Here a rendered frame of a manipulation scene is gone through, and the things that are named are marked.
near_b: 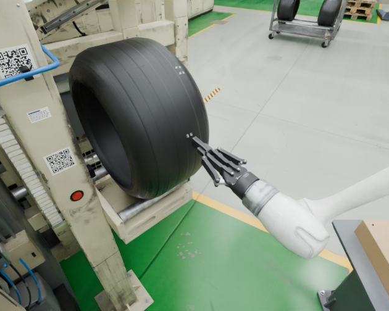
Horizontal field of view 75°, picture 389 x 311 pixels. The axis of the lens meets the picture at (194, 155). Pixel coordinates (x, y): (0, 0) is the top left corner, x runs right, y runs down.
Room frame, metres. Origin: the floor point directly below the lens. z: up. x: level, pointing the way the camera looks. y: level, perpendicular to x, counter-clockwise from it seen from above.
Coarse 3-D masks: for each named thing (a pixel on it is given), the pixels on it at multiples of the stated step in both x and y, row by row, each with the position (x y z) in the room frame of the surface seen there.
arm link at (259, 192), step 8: (256, 184) 0.44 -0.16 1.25; (264, 184) 0.44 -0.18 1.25; (248, 192) 0.42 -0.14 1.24; (256, 192) 0.42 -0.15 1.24; (264, 192) 0.42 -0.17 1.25; (272, 192) 0.42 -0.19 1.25; (248, 200) 0.41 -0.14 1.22; (256, 200) 0.40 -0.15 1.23; (264, 200) 0.40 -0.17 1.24; (248, 208) 0.41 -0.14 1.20; (256, 208) 0.39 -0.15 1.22; (256, 216) 0.39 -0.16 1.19
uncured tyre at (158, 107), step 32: (96, 64) 0.72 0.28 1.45; (128, 64) 0.72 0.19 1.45; (160, 64) 0.76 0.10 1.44; (96, 96) 0.68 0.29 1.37; (128, 96) 0.63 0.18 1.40; (160, 96) 0.66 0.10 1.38; (192, 96) 0.71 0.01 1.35; (96, 128) 0.95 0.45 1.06; (128, 128) 0.58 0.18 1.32; (160, 128) 0.60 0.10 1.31; (192, 128) 0.66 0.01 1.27; (128, 160) 0.58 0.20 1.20; (160, 160) 0.56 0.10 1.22; (192, 160) 0.64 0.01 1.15; (128, 192) 0.64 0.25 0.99; (160, 192) 0.57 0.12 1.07
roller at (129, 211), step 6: (186, 180) 0.78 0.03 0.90; (168, 192) 0.71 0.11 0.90; (156, 198) 0.68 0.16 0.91; (132, 204) 0.63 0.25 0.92; (138, 204) 0.63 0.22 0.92; (144, 204) 0.64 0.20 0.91; (150, 204) 0.65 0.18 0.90; (126, 210) 0.60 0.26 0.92; (132, 210) 0.61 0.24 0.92; (138, 210) 0.62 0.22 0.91; (120, 216) 0.58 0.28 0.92; (126, 216) 0.58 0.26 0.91; (132, 216) 0.60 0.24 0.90
